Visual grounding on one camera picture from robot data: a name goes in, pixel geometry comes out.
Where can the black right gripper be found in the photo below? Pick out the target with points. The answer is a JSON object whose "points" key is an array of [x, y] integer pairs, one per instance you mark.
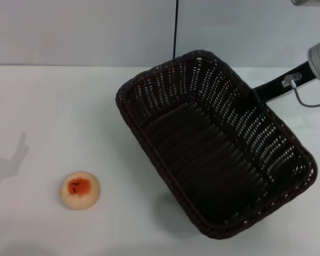
{"points": [[285, 81]]}

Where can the black woven rectangular basket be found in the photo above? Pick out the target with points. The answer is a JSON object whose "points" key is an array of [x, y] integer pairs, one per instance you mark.
{"points": [[210, 144]]}

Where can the round bun with orange centre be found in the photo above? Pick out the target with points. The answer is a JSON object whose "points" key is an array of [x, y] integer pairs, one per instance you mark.
{"points": [[79, 190]]}

